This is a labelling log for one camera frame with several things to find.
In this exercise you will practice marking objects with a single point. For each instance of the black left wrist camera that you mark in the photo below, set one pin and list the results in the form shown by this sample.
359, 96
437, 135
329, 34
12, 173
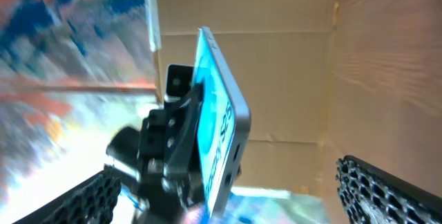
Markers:
178, 82

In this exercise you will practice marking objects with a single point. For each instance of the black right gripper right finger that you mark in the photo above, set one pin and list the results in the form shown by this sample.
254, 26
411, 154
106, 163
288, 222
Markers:
370, 195

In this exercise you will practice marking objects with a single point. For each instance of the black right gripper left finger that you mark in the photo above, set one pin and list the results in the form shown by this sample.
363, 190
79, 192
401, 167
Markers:
91, 201

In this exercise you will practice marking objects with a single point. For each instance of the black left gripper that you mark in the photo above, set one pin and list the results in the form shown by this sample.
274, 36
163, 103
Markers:
159, 163

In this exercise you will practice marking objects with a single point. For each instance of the blue screen Galaxy smartphone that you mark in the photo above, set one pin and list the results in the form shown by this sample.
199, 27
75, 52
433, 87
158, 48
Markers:
224, 122

